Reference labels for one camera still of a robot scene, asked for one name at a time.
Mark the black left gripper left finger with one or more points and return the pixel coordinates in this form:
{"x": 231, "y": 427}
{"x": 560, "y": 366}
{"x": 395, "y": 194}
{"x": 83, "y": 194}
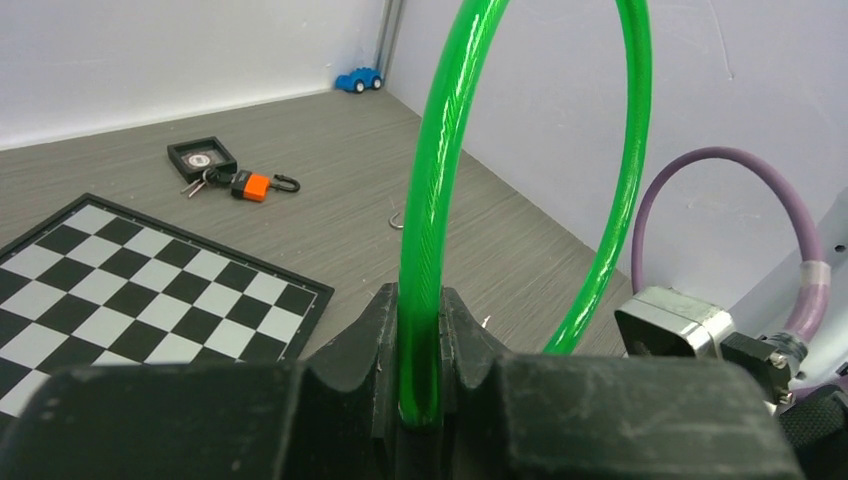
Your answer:
{"x": 329, "y": 416}

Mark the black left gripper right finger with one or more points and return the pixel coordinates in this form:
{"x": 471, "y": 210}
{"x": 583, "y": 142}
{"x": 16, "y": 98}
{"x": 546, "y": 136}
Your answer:
{"x": 537, "y": 416}

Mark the green cable lock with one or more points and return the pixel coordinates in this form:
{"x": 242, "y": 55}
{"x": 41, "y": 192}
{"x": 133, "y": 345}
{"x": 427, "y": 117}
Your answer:
{"x": 419, "y": 377}

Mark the black square key tag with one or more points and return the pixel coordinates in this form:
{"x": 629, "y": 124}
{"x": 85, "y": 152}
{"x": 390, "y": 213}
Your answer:
{"x": 193, "y": 157}

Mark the black white chessboard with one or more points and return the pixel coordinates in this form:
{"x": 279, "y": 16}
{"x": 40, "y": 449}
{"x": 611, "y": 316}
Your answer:
{"x": 100, "y": 284}

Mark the brass padlock with steel shackle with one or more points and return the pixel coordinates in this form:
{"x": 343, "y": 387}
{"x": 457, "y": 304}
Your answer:
{"x": 394, "y": 221}

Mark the orange black padlock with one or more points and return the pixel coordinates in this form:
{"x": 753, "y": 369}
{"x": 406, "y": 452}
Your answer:
{"x": 247, "y": 185}

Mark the blue toy car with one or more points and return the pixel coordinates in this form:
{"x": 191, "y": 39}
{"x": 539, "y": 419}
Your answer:
{"x": 359, "y": 80}

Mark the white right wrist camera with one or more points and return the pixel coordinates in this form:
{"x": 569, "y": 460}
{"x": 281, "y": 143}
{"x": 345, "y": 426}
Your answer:
{"x": 665, "y": 323}

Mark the silver keys on ring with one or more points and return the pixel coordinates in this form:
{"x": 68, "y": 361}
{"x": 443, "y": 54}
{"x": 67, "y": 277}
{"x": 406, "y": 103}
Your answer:
{"x": 213, "y": 178}

